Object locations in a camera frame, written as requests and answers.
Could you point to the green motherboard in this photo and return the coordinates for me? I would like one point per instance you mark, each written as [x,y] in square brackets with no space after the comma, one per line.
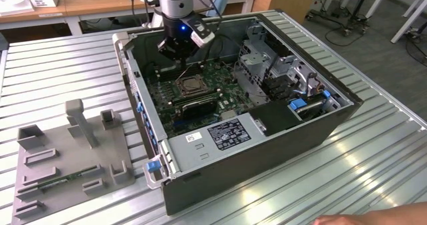
[230,95]

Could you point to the CPU with silver top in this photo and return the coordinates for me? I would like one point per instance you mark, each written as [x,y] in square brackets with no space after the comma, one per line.
[194,85]

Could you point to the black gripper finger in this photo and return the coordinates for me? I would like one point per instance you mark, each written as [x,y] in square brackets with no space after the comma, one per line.
[164,48]
[192,48]

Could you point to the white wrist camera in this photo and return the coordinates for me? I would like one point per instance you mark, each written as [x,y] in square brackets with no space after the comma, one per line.
[203,36]

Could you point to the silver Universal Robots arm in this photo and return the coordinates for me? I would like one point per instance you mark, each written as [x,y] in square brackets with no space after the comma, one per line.
[175,2]

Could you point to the black graphics card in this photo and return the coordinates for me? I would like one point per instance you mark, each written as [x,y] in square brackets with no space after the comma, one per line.
[198,107]

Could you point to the wooden desk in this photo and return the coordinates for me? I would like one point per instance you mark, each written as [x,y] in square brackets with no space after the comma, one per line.
[100,2]

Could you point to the blue card retainer strip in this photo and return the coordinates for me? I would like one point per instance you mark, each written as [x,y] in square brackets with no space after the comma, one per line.
[139,107]

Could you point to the silver metal drive cage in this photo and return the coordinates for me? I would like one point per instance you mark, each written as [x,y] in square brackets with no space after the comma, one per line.
[256,60]

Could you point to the open black PC case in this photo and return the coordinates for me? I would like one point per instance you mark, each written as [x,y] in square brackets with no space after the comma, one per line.
[234,180]

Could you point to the green RAM stick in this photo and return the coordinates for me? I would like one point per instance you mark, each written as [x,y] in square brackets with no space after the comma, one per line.
[63,179]

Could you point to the grey power supply unit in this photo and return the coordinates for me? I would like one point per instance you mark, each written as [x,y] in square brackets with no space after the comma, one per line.
[190,160]

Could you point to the hard disk in blue carrier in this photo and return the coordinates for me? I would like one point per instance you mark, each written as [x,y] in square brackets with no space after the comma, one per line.
[296,104]

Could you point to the white flat box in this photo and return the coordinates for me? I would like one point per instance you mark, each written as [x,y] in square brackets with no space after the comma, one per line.
[13,7]

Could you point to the small silver heatsink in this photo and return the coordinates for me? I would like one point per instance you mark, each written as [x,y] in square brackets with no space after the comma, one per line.
[228,115]

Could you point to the CPU socket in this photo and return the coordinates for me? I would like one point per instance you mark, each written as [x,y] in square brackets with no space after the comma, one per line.
[196,94]

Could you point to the wooden cabinet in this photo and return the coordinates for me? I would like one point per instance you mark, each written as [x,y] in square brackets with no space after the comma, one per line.
[290,0]

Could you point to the grey parts rack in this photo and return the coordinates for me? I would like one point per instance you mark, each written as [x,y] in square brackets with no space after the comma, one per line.
[67,157]

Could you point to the white table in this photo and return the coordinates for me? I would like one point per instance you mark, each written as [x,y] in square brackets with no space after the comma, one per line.
[410,22]

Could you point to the bare person forearm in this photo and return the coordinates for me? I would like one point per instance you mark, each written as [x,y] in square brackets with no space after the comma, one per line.
[400,215]

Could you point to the small blue clip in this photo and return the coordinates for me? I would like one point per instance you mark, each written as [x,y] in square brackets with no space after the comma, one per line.
[326,94]

